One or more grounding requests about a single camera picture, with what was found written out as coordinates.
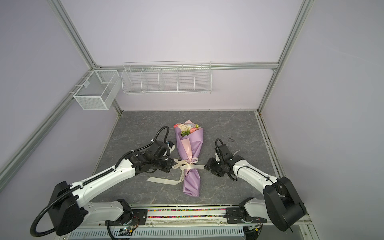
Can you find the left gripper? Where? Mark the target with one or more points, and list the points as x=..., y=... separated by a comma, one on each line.
x=170, y=164

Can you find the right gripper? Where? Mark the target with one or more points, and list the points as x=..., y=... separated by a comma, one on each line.
x=210, y=165

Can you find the cream printed ribbon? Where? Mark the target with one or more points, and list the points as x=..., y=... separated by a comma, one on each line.
x=190, y=175

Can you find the pink purple wrapping paper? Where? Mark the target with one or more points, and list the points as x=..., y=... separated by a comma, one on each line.
x=189, y=147

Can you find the pink spray rose stem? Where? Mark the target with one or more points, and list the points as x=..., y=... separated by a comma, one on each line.
x=193, y=128

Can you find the cream rose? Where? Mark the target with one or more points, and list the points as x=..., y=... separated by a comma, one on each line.
x=185, y=127

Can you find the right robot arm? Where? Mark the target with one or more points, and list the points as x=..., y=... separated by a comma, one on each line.
x=281, y=204

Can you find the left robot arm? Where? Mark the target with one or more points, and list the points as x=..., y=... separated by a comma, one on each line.
x=66, y=209

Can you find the small white mesh basket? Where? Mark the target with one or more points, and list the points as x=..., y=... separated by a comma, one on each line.
x=99, y=90

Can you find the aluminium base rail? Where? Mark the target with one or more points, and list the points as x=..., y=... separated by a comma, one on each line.
x=111, y=221

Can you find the long white wire basket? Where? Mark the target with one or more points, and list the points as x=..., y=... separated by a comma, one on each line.
x=167, y=77

